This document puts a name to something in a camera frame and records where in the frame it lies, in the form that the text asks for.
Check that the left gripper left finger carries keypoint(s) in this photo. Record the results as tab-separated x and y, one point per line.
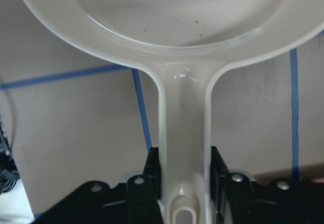
144	191

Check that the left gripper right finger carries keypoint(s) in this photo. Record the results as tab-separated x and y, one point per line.
232	192

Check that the beige plastic dustpan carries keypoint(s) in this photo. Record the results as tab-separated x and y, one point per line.
184	46

